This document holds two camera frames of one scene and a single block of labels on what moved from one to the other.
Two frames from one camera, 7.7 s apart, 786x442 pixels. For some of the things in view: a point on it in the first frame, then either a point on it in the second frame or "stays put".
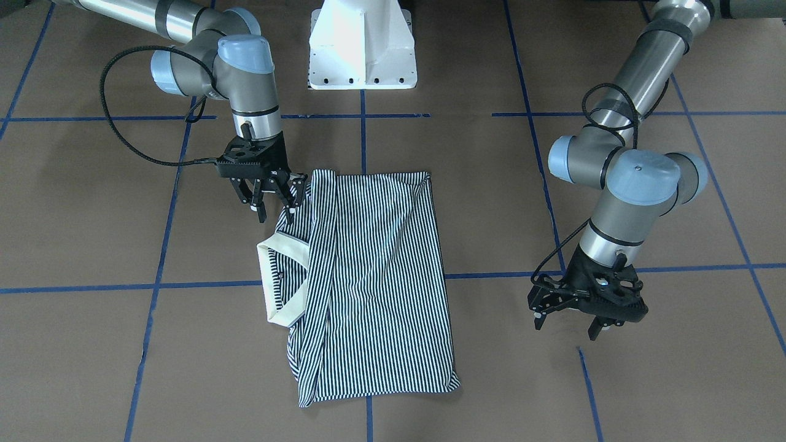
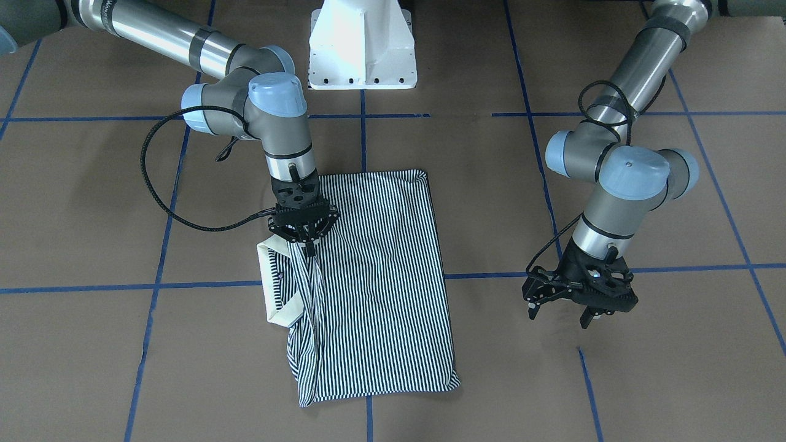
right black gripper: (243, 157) -> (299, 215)
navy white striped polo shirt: (357, 274) stays put
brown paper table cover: (131, 292) stays put
